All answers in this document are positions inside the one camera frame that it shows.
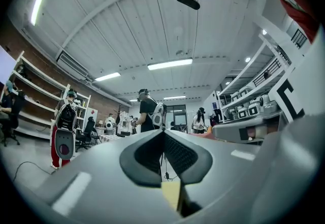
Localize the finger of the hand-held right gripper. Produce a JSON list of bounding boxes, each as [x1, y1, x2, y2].
[[211, 110, 289, 145]]

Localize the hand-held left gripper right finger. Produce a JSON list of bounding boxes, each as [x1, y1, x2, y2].
[[164, 113, 324, 224]]

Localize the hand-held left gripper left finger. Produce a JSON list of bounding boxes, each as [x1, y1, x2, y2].
[[24, 129, 182, 224]]

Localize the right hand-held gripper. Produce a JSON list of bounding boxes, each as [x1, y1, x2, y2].
[[268, 24, 325, 122]]

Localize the silver pod black square print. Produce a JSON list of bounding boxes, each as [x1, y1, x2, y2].
[[247, 102, 262, 117], [237, 106, 249, 119]]

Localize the pink checkered cloth table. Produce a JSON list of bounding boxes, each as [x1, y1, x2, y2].
[[97, 133, 127, 144]]

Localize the white metal shelf rack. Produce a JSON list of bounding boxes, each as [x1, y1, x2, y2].
[[215, 34, 293, 123]]

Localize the black office chair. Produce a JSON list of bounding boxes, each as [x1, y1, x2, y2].
[[75, 116, 102, 152]]

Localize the round wooden table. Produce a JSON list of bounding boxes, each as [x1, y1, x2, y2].
[[161, 181, 182, 211]]

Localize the black cable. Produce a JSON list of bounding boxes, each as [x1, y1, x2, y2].
[[162, 154, 178, 182], [12, 161, 55, 183]]

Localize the white wall shelf unit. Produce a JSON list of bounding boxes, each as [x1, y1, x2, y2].
[[0, 50, 92, 140]]

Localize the wall air conditioner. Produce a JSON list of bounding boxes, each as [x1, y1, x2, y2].
[[55, 50, 90, 81]]

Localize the wall screen pink picture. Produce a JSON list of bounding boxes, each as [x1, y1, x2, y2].
[[0, 45, 17, 86]]

